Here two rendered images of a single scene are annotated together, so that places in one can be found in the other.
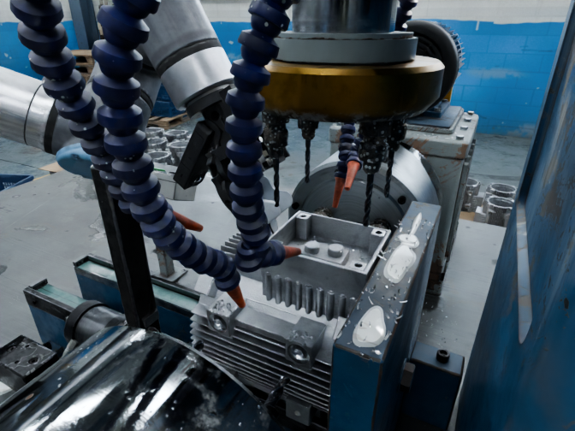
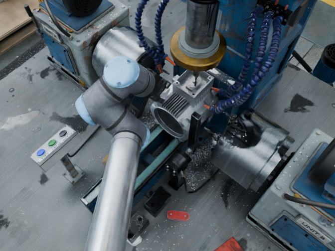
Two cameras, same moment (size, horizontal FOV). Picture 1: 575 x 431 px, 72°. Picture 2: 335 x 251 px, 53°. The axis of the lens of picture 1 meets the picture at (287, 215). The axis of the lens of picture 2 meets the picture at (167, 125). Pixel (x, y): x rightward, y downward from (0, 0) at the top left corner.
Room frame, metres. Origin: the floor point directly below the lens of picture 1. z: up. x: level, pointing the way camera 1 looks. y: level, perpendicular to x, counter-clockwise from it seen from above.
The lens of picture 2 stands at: (0.30, 0.70, 2.13)
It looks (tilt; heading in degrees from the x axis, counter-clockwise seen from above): 61 degrees down; 284
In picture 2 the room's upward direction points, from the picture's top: straight up
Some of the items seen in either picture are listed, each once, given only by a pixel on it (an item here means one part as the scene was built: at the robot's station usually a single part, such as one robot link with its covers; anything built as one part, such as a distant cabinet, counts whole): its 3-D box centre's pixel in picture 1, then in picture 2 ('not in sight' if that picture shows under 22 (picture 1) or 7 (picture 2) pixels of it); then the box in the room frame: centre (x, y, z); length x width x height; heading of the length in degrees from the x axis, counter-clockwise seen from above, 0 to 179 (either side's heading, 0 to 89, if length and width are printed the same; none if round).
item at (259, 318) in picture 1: (294, 315); (184, 106); (0.40, -0.01, 1.01); 0.20 x 0.19 x 0.19; 63
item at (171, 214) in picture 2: not in sight; (178, 215); (0.34, 0.36, 0.81); 0.09 x 0.03 x 0.02; 7
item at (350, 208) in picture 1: (374, 201); (120, 56); (0.72, -0.18, 1.04); 0.37 x 0.25 x 0.25; 153
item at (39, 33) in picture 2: not in sight; (42, 21); (1.10, -0.26, 1.07); 0.08 x 0.07 x 0.20; 63
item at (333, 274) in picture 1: (326, 264); (192, 86); (0.39, -0.05, 1.11); 0.12 x 0.11 x 0.07; 63
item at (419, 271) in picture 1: (413, 384); (208, 87); (0.33, -0.15, 0.97); 0.30 x 0.11 x 0.34; 153
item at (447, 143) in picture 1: (399, 185); (84, 37); (0.93, -0.29, 0.99); 0.35 x 0.31 x 0.37; 153
